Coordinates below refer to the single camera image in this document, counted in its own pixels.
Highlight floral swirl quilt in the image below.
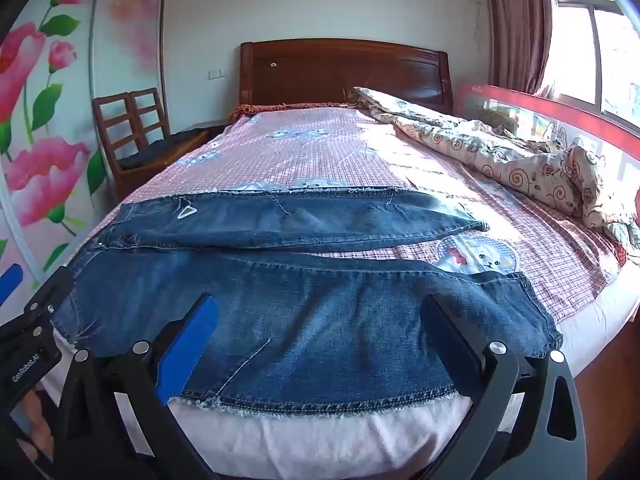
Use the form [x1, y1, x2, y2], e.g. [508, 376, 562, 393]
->
[349, 86, 640, 266]

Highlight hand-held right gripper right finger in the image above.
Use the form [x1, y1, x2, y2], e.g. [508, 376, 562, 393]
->
[420, 294, 588, 480]

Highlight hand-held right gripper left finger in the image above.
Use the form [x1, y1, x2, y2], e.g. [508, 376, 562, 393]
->
[55, 292, 221, 480]

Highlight wooden headboard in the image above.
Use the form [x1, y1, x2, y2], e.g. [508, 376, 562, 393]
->
[239, 38, 453, 113]

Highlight blue denim pants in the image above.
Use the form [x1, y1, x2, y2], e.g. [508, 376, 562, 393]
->
[52, 187, 563, 411]

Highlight wooden nightstand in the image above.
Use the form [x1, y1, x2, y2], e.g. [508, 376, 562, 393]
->
[192, 119, 233, 142]

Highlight window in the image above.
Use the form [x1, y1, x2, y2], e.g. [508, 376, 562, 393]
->
[542, 0, 640, 128]

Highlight pink checked bedsheet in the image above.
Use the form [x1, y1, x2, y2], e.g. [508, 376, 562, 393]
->
[120, 105, 621, 322]

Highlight flower printed wardrobe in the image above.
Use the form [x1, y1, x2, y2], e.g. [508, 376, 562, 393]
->
[0, 0, 168, 321]

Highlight brown fringed cloth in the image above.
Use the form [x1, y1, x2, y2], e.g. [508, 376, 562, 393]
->
[229, 102, 353, 122]

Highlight dark chair cushion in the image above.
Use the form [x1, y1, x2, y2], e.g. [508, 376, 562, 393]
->
[117, 131, 207, 169]

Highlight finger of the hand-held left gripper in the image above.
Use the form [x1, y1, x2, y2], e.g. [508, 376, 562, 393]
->
[0, 266, 76, 350]
[0, 264, 25, 308]

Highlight dark pink curtain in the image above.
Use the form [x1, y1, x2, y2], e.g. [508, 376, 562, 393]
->
[482, 0, 553, 96]

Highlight red bed guard rail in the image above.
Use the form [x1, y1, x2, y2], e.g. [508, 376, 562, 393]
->
[457, 82, 640, 201]

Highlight wooden chair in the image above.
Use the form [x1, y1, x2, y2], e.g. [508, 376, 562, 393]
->
[129, 87, 211, 161]
[92, 94, 201, 203]

